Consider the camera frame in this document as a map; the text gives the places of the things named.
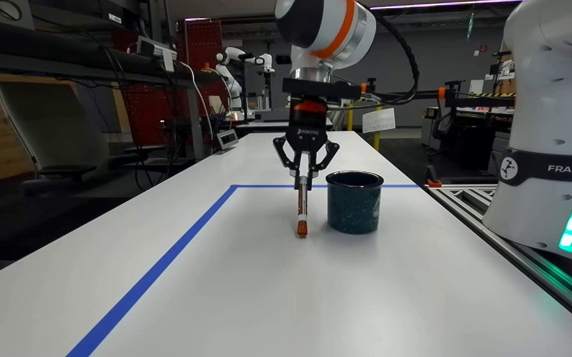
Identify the aluminium table edge rail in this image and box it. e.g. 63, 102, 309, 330
425, 185, 572, 314

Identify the blue tape line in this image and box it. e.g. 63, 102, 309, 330
67, 185, 421, 357

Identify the dark teal enamel cup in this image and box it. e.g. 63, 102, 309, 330
325, 171, 383, 235

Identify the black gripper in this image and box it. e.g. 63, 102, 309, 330
272, 100, 339, 189

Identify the orange black clamp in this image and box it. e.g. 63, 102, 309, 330
427, 179, 443, 189

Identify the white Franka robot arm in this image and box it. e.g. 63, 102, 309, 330
274, 0, 572, 260

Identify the white paper sign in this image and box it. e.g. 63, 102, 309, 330
361, 108, 397, 133

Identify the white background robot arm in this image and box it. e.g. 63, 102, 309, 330
214, 48, 274, 122

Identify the grey chair back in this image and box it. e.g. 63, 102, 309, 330
0, 82, 109, 177

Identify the red cabinet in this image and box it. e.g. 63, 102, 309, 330
113, 32, 216, 153

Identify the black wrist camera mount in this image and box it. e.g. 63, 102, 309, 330
282, 78, 361, 100

